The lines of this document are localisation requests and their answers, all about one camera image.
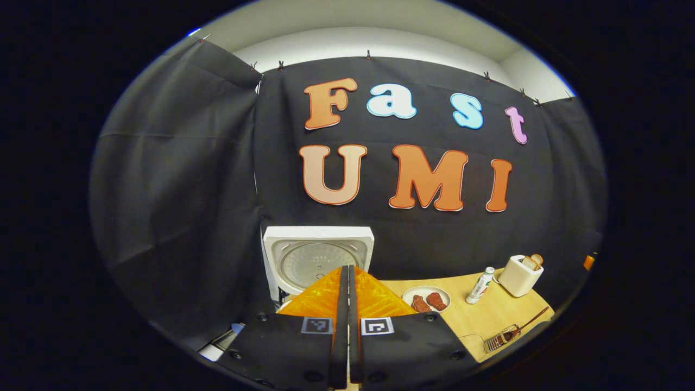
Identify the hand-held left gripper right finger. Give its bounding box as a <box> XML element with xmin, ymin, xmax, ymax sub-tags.
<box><xmin>349</xmin><ymin>265</ymin><xmax>478</xmax><ymax>390</ymax></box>

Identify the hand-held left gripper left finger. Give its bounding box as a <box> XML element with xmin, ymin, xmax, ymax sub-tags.
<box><xmin>220</xmin><ymin>265</ymin><xmax>349</xmax><ymax>390</ymax></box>

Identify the white rice cooker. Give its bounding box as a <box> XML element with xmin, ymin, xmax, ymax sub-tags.
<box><xmin>263</xmin><ymin>226</ymin><xmax>375</xmax><ymax>313</ymax></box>

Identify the wooden spoon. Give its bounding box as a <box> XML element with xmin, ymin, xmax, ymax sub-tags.
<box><xmin>502</xmin><ymin>306</ymin><xmax>550</xmax><ymax>340</ymax></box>

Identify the clear chopstick holder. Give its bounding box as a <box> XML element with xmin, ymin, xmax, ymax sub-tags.
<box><xmin>483</xmin><ymin>324</ymin><xmax>522</xmax><ymax>354</ymax></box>

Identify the cream toaster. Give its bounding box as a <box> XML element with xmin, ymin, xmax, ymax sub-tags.
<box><xmin>498</xmin><ymin>255</ymin><xmax>544</xmax><ymax>298</ymax></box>

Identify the white round plate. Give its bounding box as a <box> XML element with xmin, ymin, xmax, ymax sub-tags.
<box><xmin>402</xmin><ymin>286</ymin><xmax>451</xmax><ymax>313</ymax></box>

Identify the white bottle green label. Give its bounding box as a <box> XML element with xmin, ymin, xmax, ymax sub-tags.
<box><xmin>465</xmin><ymin>267</ymin><xmax>495</xmax><ymax>305</ymax></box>

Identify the white and blue box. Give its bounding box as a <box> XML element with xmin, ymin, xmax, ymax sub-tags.
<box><xmin>198</xmin><ymin>323</ymin><xmax>245</xmax><ymax>362</ymax></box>

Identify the black backdrop cloth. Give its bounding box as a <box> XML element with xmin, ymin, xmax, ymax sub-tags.
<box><xmin>90</xmin><ymin>39</ymin><xmax>606</xmax><ymax>351</ymax></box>

